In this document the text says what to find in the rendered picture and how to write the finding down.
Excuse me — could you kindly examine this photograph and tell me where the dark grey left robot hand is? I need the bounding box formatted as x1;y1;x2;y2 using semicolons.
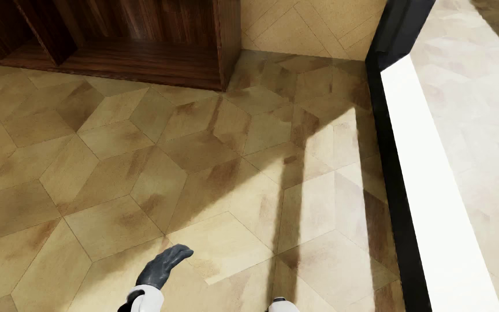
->
135;244;195;290

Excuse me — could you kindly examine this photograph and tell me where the dark wooden shelf cabinet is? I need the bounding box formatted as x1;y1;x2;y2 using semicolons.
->
0;0;242;92

